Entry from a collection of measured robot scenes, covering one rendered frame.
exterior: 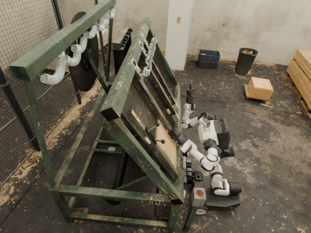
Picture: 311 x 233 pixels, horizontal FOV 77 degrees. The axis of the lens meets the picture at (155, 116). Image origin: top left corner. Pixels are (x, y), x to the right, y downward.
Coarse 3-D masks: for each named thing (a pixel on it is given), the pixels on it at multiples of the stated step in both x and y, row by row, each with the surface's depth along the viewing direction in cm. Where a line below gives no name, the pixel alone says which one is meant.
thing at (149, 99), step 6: (132, 60) 178; (150, 66) 182; (138, 72) 182; (138, 78) 186; (138, 84) 190; (138, 90) 194; (144, 90) 194; (144, 96) 198; (150, 96) 203; (150, 102) 203; (150, 108) 208; (156, 108) 207; (156, 114) 212; (162, 114) 217; (162, 120) 217
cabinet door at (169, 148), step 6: (156, 126) 208; (162, 126) 221; (156, 132) 201; (162, 132) 216; (156, 138) 194; (162, 138) 210; (168, 138) 227; (162, 144) 205; (168, 144) 221; (174, 144) 239; (162, 150) 199; (168, 150) 215; (174, 150) 232; (168, 156) 209; (174, 156) 226; (174, 162) 219
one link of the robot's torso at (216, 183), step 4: (216, 176) 240; (220, 176) 240; (212, 180) 247; (216, 180) 245; (220, 180) 272; (212, 184) 260; (216, 184) 260; (220, 184) 261; (212, 188) 266; (216, 188) 263; (220, 188) 262
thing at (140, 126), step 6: (132, 114) 159; (132, 120) 164; (138, 126) 168; (144, 126) 173; (144, 132) 172; (150, 144) 181; (156, 144) 184; (162, 156) 191; (168, 162) 197; (174, 168) 207; (174, 174) 209
